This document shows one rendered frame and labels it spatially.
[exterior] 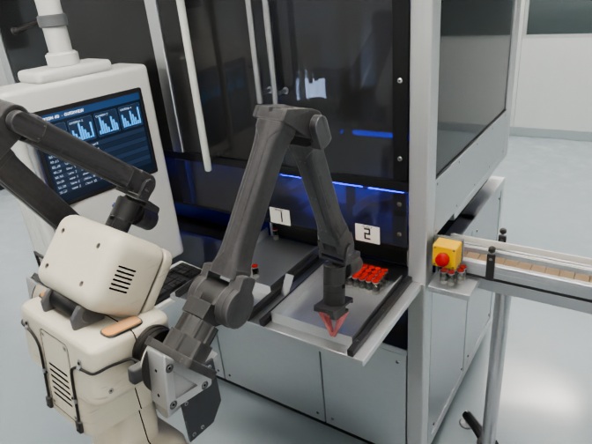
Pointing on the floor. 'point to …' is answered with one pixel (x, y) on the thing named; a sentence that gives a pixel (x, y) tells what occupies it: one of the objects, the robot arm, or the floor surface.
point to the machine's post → (421, 204)
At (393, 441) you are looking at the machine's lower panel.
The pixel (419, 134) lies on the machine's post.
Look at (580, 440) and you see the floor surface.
